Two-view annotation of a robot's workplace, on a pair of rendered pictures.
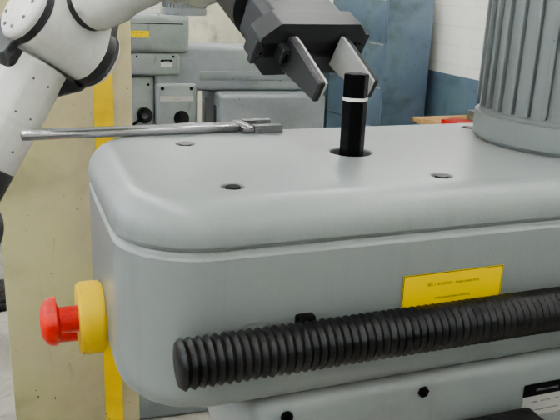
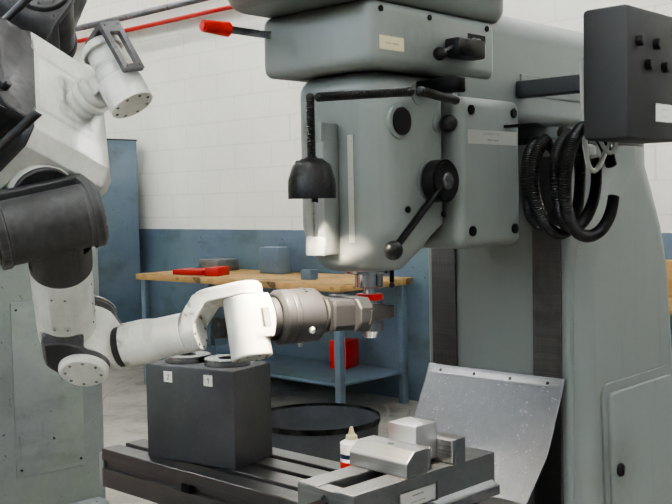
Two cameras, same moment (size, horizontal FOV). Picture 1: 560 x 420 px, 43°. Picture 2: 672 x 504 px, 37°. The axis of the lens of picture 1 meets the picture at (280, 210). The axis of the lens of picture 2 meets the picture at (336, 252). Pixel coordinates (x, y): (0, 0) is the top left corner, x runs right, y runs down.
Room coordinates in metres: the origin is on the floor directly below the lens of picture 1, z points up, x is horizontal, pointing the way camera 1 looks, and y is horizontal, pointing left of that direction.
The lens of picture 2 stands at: (-0.86, 0.71, 1.43)
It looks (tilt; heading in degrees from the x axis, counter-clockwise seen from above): 3 degrees down; 334
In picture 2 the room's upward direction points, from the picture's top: 1 degrees counter-clockwise
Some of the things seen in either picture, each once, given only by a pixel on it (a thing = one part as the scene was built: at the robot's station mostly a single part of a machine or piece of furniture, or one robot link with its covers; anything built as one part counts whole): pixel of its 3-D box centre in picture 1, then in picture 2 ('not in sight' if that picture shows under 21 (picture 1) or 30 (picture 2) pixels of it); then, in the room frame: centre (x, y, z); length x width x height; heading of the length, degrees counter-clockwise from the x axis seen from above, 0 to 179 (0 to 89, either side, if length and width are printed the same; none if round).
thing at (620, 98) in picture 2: not in sight; (636, 77); (0.42, -0.46, 1.62); 0.20 x 0.09 x 0.21; 111
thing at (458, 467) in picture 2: not in sight; (400, 474); (0.53, -0.06, 0.98); 0.35 x 0.15 x 0.11; 109
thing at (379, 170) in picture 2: not in sight; (369, 174); (0.62, -0.07, 1.47); 0.21 x 0.19 x 0.32; 21
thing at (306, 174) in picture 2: not in sight; (311, 177); (0.49, 0.10, 1.46); 0.07 x 0.07 x 0.06
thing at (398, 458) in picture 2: not in sight; (389, 456); (0.52, -0.04, 1.02); 0.12 x 0.06 x 0.04; 19
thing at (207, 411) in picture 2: not in sight; (208, 406); (1.00, 0.10, 1.03); 0.22 x 0.12 x 0.20; 32
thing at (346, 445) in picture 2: not in sight; (351, 457); (0.66, -0.04, 0.98); 0.04 x 0.04 x 0.11
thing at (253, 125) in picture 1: (156, 129); not in sight; (0.67, 0.12, 1.89); 0.24 x 0.04 x 0.01; 114
